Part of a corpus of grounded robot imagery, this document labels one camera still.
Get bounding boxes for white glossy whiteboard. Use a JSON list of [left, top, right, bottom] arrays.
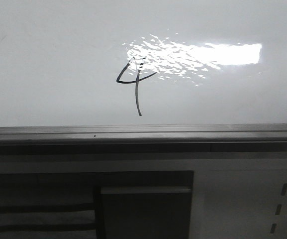
[[0, 0, 287, 126]]

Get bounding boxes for grey aluminium whiteboard tray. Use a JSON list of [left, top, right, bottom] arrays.
[[0, 123, 287, 155]]

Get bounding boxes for white perforated metal panel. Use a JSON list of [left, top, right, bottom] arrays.
[[191, 164, 287, 239]]

